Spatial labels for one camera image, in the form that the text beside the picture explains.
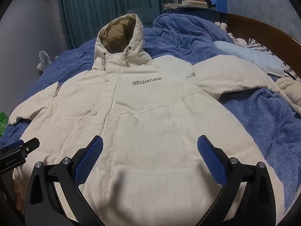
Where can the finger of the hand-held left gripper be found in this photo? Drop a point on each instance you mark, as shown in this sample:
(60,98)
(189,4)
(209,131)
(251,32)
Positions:
(29,147)

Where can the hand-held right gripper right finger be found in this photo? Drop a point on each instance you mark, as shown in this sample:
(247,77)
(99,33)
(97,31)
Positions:
(210,156)

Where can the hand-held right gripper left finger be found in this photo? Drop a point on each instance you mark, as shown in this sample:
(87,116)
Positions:
(90,153)

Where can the white hooded jacket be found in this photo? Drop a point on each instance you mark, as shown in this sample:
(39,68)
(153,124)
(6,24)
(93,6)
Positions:
(145,122)

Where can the person's left hand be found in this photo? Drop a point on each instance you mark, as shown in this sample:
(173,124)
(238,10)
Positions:
(18,197)

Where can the green patterned item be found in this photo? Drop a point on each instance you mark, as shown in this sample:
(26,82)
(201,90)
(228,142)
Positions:
(4,123)

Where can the blue fleece blanket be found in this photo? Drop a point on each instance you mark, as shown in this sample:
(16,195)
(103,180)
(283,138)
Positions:
(258,117)

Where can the white standing fan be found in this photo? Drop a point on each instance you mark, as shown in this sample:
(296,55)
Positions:
(44,60)

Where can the white fleece cloth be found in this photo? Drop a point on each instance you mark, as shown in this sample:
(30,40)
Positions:
(290,91)

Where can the light blue pillow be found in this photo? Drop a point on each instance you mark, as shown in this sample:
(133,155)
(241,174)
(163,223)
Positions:
(251,55)

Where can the striped cloth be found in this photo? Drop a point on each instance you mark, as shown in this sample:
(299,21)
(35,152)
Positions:
(290,71)

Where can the white plush toy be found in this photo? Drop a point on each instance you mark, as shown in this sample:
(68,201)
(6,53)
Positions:
(221,26)

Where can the wooden headboard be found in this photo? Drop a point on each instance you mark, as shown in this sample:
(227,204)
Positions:
(265,34)

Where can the teal curtain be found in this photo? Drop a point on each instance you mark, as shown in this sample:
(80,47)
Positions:
(105,2)

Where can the stack of papers on desk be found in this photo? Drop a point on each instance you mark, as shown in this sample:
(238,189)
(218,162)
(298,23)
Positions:
(185,4)

